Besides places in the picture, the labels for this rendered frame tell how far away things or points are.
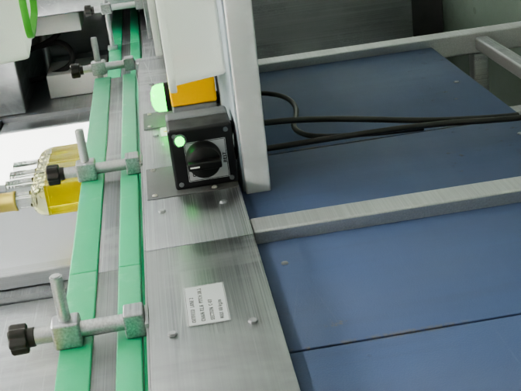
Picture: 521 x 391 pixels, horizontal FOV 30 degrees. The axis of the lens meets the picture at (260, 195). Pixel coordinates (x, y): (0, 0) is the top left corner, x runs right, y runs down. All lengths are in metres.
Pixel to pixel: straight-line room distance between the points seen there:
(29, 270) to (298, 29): 1.34
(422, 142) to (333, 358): 0.56
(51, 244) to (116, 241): 0.71
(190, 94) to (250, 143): 0.30
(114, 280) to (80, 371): 0.19
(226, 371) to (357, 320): 0.16
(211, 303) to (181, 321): 0.04
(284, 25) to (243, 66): 1.66
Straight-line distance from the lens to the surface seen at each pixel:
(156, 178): 1.28
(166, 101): 1.50
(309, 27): 2.84
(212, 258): 1.03
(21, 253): 1.86
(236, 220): 1.12
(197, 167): 1.18
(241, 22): 1.14
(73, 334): 0.94
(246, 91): 1.18
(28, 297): 1.76
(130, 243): 1.15
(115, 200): 1.29
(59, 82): 2.96
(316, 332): 0.91
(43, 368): 1.54
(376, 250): 1.06
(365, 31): 2.87
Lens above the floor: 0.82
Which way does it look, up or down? 4 degrees down
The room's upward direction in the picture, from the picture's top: 99 degrees counter-clockwise
